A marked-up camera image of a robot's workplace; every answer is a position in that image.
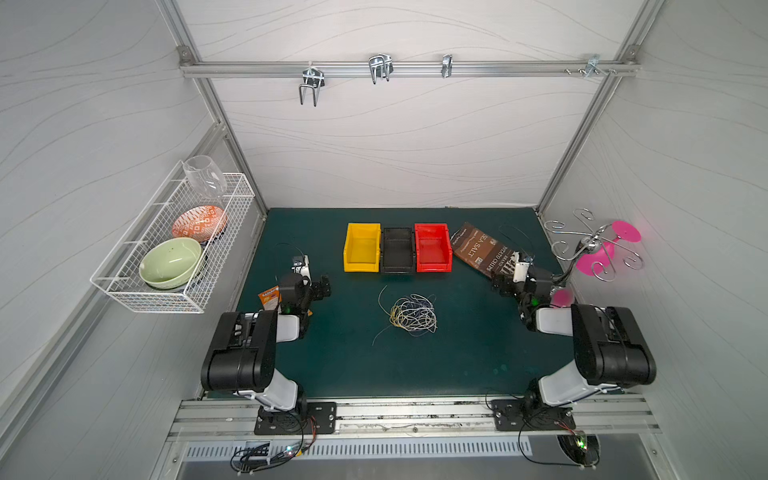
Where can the brown chips bag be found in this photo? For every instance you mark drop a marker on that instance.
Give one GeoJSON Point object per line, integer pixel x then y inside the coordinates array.
{"type": "Point", "coordinates": [482, 252]}

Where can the metal loop hook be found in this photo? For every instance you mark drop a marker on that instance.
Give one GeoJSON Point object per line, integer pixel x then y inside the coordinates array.
{"type": "Point", "coordinates": [380, 67]}

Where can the metal bracket hook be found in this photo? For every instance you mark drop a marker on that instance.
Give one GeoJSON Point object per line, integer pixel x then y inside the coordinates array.
{"type": "Point", "coordinates": [592, 68]}

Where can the green bowl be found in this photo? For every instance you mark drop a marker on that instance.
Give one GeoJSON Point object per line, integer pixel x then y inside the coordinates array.
{"type": "Point", "coordinates": [171, 264]}

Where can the silver glass holder stand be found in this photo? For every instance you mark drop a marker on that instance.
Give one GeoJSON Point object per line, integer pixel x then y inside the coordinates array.
{"type": "Point", "coordinates": [591, 246]}

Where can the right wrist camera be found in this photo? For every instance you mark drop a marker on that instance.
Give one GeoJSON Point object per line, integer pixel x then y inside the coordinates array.
{"type": "Point", "coordinates": [521, 265]}

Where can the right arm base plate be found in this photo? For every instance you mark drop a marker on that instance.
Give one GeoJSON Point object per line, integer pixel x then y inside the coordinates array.
{"type": "Point", "coordinates": [514, 415]}

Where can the clear glass cup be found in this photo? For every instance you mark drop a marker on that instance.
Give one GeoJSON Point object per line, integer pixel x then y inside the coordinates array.
{"type": "Point", "coordinates": [205, 177]}

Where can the aluminium top rail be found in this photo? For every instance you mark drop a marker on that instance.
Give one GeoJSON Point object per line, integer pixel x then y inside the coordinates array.
{"type": "Point", "coordinates": [402, 69]}

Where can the yellow plastic bin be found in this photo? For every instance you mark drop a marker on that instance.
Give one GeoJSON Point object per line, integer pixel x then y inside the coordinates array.
{"type": "Point", "coordinates": [362, 248]}

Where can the aluminium front rail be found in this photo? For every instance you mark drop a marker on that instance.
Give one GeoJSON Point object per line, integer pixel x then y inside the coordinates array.
{"type": "Point", "coordinates": [403, 417]}

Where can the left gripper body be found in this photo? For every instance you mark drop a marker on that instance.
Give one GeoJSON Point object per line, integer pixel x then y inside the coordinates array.
{"type": "Point", "coordinates": [320, 286]}

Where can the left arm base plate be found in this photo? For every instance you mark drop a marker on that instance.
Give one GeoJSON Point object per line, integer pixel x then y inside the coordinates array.
{"type": "Point", "coordinates": [295, 418]}

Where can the black plastic bin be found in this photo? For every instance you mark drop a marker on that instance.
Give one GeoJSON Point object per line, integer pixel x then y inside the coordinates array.
{"type": "Point", "coordinates": [398, 255]}

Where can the red plastic bin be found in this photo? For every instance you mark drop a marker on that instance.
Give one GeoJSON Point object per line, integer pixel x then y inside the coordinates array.
{"type": "Point", "coordinates": [434, 252]}

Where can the white wire basket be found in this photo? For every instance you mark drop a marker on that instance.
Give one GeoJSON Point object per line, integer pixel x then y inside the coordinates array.
{"type": "Point", "coordinates": [118, 275]}

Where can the small metal hook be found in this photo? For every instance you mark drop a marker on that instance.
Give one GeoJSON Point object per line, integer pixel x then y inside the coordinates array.
{"type": "Point", "coordinates": [446, 66]}

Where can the orange snack packet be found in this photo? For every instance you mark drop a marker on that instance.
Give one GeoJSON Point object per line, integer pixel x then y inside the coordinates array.
{"type": "Point", "coordinates": [270, 298]}

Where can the pink plastic wine glass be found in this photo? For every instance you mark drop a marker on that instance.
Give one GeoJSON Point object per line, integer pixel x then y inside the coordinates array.
{"type": "Point", "coordinates": [603, 249]}

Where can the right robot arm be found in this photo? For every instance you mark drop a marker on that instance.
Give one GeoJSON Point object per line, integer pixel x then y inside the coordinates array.
{"type": "Point", "coordinates": [609, 351]}

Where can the metal double hook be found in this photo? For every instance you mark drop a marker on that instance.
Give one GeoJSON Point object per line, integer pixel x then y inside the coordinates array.
{"type": "Point", "coordinates": [313, 80]}

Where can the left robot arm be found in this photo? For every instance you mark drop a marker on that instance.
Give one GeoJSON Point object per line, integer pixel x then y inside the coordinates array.
{"type": "Point", "coordinates": [241, 358]}

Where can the green tabletop mat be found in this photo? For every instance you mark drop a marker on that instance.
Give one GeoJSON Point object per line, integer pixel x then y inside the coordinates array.
{"type": "Point", "coordinates": [420, 334]}

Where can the orange patterned bowl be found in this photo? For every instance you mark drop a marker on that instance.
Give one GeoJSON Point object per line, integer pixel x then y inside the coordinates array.
{"type": "Point", "coordinates": [201, 223]}

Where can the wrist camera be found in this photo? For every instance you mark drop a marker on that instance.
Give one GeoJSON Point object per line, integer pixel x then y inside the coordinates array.
{"type": "Point", "coordinates": [521, 265]}
{"type": "Point", "coordinates": [300, 265]}

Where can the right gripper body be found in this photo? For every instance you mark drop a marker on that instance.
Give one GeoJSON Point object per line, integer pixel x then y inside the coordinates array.
{"type": "Point", "coordinates": [504, 283]}

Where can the aluminium rail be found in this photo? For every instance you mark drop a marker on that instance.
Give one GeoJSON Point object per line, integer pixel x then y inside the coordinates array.
{"type": "Point", "coordinates": [402, 69]}
{"type": "Point", "coordinates": [403, 417]}

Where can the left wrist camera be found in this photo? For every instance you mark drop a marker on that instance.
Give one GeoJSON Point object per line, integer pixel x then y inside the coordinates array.
{"type": "Point", "coordinates": [300, 265]}

